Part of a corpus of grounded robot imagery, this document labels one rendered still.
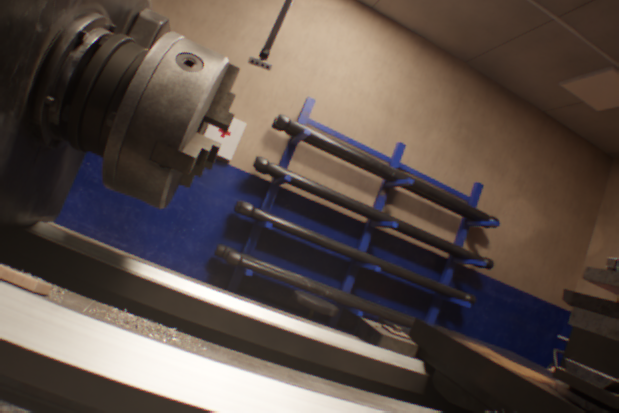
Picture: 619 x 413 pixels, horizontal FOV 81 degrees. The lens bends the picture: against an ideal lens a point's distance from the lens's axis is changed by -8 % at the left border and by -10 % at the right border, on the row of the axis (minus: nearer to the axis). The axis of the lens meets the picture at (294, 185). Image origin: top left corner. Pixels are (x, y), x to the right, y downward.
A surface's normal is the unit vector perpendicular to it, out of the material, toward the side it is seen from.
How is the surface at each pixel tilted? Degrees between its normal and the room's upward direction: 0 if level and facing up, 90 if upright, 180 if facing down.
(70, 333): 36
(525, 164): 90
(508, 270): 90
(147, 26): 90
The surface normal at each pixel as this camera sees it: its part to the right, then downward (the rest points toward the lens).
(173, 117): 0.21, 0.03
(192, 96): 0.29, -0.19
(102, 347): 0.44, -0.76
